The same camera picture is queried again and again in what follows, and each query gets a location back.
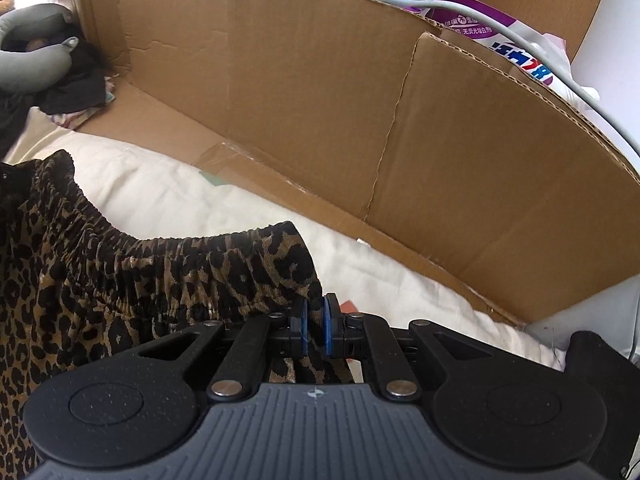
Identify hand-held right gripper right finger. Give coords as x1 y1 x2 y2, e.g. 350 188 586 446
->
322 294 494 402

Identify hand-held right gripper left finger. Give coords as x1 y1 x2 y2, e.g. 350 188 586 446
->
137 299 313 402

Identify leopard print pants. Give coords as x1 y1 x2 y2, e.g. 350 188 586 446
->
0 150 362 480

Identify cream bear print bed sheet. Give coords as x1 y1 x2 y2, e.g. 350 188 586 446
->
0 107 568 373

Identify brown cardboard sheet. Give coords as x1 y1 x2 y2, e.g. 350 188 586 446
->
70 0 640 327

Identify white patterned cloth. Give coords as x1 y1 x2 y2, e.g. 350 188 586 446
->
50 76 116 132

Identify purple white detergent bag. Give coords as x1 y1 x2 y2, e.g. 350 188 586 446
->
400 0 601 117

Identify black garment pile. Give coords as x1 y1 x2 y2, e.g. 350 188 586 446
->
0 35 118 157

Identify grey neck pillow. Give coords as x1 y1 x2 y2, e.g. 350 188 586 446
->
0 2 82 97

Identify white cable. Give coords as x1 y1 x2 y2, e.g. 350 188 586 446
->
414 0 640 157

